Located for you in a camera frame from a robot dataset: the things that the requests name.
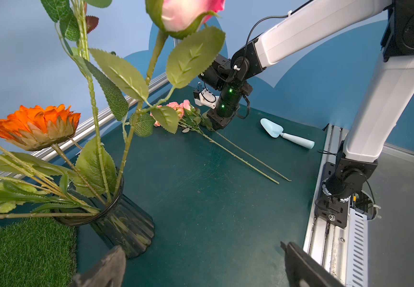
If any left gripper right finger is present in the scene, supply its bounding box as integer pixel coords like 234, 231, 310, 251
281, 242, 343, 287

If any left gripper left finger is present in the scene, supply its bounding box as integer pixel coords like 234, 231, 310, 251
70, 246, 126, 287

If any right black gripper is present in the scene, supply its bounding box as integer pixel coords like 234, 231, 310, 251
207, 105, 238, 130

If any peach pink rose stem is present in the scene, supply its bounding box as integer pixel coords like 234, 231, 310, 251
178, 99, 293, 182

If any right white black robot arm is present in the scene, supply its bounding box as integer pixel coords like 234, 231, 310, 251
199, 1, 414, 228

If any dark glass vase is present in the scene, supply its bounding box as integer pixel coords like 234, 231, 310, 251
55, 179, 155, 259

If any light blue garden trowel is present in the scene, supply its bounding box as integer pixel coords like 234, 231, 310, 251
260, 118, 315, 149

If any magenta rose stem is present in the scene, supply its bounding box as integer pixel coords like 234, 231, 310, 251
84, 0, 226, 202

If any green artificial grass mat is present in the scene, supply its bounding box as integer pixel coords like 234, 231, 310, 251
0, 218, 77, 287

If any orange poppy flower stem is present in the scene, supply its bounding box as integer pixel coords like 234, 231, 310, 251
0, 146, 99, 220

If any orange gerbera flower stem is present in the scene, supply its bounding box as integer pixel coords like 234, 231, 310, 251
0, 103, 107, 205

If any pale blue white flower stem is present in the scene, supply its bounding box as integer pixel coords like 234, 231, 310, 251
41, 1, 129, 204

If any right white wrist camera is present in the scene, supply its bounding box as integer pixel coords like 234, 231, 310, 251
193, 88, 219, 109

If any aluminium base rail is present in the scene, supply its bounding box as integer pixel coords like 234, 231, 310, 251
303, 124, 378, 287

